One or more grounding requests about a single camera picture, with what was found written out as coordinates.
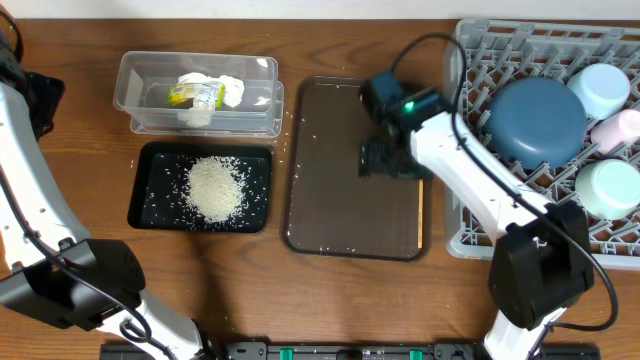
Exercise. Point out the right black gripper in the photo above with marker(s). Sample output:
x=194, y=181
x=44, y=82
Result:
x=377, y=162

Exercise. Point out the wooden chopstick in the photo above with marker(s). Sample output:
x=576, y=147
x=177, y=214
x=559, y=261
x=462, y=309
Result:
x=420, y=215

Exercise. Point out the dark blue plate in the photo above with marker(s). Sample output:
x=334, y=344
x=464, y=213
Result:
x=536, y=120

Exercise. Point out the pile of white rice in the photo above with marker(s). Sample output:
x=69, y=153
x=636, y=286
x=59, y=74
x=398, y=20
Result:
x=206, y=193

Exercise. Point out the yellow snack wrapper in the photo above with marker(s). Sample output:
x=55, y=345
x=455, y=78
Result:
x=207, y=96

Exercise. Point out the white napkin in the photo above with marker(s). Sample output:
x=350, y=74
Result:
x=198, y=118

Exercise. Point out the pink cup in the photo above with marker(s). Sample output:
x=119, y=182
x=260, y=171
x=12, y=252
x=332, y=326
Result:
x=621, y=128

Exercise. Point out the green bowl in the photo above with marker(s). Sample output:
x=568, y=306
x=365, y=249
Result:
x=608, y=189

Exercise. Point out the light blue bowl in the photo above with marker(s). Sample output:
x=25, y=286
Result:
x=602, y=89

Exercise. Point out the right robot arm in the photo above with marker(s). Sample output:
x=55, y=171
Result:
x=540, y=264

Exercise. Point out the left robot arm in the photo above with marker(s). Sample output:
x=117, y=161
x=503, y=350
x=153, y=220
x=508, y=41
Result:
x=60, y=274

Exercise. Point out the dark brown serving tray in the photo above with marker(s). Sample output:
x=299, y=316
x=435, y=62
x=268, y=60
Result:
x=331, y=210

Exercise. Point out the clear plastic bin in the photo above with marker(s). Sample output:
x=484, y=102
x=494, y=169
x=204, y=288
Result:
x=145, y=77

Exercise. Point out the black plastic tray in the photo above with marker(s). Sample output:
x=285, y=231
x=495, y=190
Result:
x=151, y=149

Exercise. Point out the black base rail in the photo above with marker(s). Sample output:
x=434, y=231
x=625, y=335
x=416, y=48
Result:
x=263, y=351

